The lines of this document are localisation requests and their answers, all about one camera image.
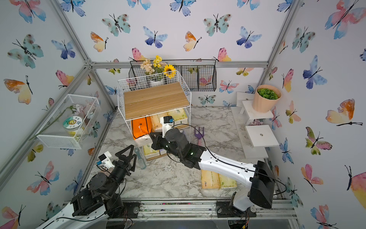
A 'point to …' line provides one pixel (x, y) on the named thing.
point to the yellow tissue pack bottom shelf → (149, 152)
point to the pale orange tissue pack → (156, 121)
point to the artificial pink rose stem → (76, 109)
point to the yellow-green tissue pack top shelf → (225, 182)
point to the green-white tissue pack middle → (177, 114)
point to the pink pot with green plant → (265, 98)
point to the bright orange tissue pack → (140, 127)
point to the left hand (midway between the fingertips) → (136, 150)
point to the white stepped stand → (255, 134)
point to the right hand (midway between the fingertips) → (148, 133)
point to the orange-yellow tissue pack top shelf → (210, 180)
